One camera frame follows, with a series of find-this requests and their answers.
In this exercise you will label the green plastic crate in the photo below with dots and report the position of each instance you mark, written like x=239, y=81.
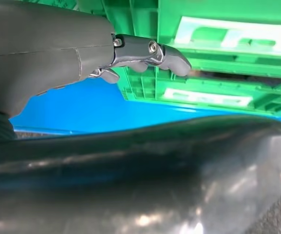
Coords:
x=203, y=9

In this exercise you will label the blue metal shelf rack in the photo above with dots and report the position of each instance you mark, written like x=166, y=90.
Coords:
x=81, y=109

